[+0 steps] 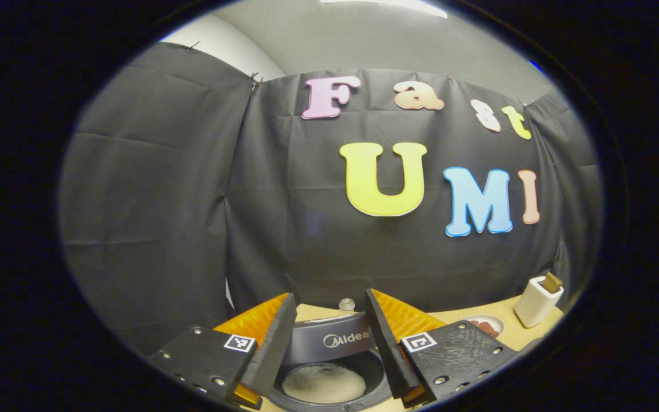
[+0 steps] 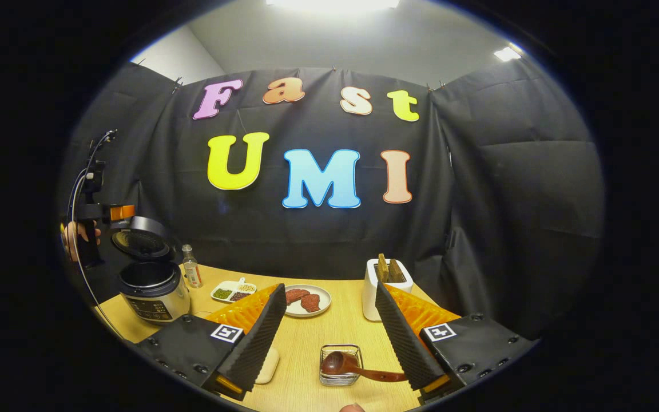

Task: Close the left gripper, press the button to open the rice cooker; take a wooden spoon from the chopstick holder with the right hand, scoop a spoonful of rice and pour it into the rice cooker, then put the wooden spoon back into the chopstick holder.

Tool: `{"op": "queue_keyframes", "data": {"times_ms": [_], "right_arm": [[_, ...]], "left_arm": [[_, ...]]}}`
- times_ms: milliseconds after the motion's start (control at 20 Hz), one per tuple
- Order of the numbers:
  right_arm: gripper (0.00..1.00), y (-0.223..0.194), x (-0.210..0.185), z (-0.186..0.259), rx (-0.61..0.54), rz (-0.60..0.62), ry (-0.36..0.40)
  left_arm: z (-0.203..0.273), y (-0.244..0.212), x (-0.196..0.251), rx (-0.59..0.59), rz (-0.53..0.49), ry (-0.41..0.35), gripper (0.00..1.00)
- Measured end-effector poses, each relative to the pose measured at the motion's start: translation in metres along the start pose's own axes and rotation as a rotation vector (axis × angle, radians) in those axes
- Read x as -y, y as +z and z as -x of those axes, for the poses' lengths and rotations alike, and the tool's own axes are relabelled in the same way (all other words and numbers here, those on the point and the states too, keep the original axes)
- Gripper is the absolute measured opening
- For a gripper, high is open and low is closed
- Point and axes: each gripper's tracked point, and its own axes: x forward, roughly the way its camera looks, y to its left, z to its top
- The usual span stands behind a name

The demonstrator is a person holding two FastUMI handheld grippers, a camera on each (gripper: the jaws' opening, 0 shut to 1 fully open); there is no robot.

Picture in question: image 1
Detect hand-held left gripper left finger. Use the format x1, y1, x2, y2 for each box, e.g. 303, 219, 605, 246
146, 294, 297, 410

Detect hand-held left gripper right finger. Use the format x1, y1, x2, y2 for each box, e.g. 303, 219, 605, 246
366, 289, 518, 409

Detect grey rice cooker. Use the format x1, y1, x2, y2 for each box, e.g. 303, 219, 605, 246
267, 312, 393, 412

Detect white rice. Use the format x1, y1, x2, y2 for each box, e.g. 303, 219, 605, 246
282, 364, 366, 404

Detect white chopstick holder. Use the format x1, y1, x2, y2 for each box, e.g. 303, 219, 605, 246
514, 276, 565, 328

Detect round white plate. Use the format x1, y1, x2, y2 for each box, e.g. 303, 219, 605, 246
467, 315, 505, 338

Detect black backdrop cloth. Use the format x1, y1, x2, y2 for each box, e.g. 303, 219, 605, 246
58, 41, 604, 355

